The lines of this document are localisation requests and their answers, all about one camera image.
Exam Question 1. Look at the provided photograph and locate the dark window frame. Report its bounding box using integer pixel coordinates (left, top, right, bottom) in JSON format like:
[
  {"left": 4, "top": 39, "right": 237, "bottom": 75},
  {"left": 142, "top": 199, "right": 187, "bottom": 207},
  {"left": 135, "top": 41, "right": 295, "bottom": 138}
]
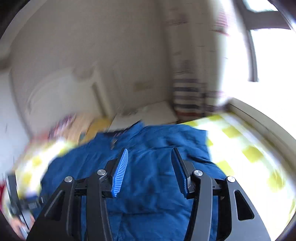
[{"left": 233, "top": 0, "right": 295, "bottom": 82}]

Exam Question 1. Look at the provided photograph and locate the yellow white checkered bed sheet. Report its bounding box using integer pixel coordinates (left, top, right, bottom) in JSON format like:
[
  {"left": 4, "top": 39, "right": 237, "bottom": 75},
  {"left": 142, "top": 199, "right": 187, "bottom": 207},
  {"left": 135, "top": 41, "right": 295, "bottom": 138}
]
[{"left": 186, "top": 113, "right": 295, "bottom": 240}]

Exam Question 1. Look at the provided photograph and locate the colourful patterned pillow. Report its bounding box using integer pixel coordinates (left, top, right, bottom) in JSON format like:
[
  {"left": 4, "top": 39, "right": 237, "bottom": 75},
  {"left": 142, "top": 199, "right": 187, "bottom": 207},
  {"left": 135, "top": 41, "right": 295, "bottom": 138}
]
[{"left": 32, "top": 113, "right": 76, "bottom": 141}]

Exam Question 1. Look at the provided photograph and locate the white bedside table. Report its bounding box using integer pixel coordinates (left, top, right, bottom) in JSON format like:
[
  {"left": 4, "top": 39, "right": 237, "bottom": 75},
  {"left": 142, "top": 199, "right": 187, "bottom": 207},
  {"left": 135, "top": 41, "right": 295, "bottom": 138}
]
[{"left": 108, "top": 101, "right": 178, "bottom": 131}]

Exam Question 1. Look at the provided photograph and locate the white wooden bed headboard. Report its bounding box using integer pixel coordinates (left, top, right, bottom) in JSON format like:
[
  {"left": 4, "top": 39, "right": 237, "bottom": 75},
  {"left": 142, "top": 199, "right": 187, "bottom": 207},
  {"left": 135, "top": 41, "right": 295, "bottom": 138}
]
[{"left": 9, "top": 63, "right": 114, "bottom": 138}]

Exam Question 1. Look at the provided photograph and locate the yellow white checkered duvet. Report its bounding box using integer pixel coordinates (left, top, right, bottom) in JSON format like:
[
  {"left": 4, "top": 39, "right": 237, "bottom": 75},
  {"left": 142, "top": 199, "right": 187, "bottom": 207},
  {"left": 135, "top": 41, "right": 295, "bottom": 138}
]
[{"left": 11, "top": 138, "right": 77, "bottom": 199}]

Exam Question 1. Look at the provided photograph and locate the striped patterned curtain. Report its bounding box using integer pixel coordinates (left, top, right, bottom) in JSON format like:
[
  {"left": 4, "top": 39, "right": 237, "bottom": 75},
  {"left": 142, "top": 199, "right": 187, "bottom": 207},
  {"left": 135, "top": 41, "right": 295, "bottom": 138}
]
[{"left": 162, "top": 1, "right": 232, "bottom": 121}]

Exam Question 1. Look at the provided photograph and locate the person's left hand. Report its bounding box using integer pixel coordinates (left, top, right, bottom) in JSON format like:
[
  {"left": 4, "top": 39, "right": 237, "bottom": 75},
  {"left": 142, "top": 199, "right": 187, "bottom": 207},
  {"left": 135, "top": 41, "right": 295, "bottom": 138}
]
[{"left": 10, "top": 218, "right": 29, "bottom": 240}]

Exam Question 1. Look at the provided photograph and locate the blue puffer down jacket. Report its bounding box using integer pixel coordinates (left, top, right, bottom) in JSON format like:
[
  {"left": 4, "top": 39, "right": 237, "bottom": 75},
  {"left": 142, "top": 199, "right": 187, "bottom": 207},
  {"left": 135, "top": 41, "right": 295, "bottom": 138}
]
[{"left": 41, "top": 122, "right": 225, "bottom": 240}]

